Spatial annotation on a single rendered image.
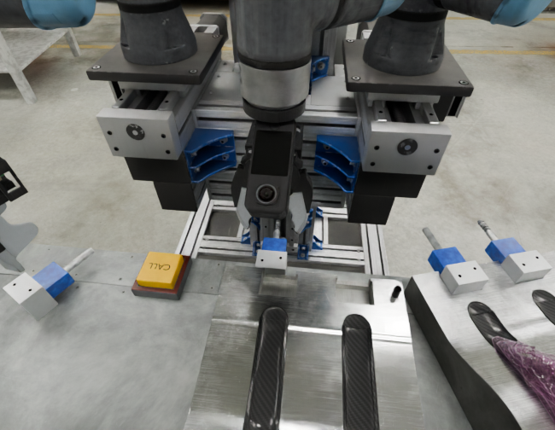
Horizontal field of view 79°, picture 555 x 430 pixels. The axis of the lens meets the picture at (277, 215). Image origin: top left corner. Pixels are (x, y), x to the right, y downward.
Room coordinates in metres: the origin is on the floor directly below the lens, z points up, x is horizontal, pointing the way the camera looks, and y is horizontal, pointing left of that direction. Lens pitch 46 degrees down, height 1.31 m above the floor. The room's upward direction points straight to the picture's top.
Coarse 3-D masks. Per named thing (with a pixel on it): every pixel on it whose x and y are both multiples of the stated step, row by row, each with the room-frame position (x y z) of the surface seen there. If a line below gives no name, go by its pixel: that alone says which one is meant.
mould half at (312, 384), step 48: (240, 288) 0.26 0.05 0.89; (384, 288) 0.26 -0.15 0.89; (240, 336) 0.19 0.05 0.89; (288, 336) 0.19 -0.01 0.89; (336, 336) 0.19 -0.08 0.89; (384, 336) 0.19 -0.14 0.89; (240, 384) 0.13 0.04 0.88; (288, 384) 0.13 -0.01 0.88; (336, 384) 0.13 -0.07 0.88; (384, 384) 0.13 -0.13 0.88
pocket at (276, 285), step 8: (264, 272) 0.28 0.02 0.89; (264, 280) 0.28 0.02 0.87; (272, 280) 0.28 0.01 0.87; (280, 280) 0.28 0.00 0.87; (288, 280) 0.28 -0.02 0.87; (296, 280) 0.28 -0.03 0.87; (264, 288) 0.27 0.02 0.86; (272, 288) 0.27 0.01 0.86; (280, 288) 0.27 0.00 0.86; (288, 288) 0.27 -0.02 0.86; (296, 288) 0.27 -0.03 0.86; (288, 296) 0.26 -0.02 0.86
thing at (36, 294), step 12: (84, 252) 0.37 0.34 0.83; (72, 264) 0.34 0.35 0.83; (24, 276) 0.30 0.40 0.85; (36, 276) 0.31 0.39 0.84; (48, 276) 0.31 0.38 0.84; (60, 276) 0.31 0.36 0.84; (12, 288) 0.28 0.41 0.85; (24, 288) 0.28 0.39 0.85; (36, 288) 0.28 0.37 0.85; (48, 288) 0.29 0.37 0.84; (60, 288) 0.30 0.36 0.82; (24, 300) 0.26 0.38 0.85; (36, 300) 0.27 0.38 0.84; (48, 300) 0.27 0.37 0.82; (36, 312) 0.26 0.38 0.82
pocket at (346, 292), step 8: (336, 280) 0.27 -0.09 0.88; (336, 288) 0.27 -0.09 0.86; (344, 288) 0.27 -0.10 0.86; (352, 288) 0.27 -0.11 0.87; (360, 288) 0.27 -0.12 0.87; (368, 288) 0.27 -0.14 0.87; (336, 296) 0.26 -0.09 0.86; (344, 296) 0.26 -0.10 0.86; (352, 296) 0.26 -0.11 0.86; (360, 296) 0.26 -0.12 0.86; (368, 296) 0.26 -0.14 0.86; (360, 304) 0.25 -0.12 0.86; (368, 304) 0.25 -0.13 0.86
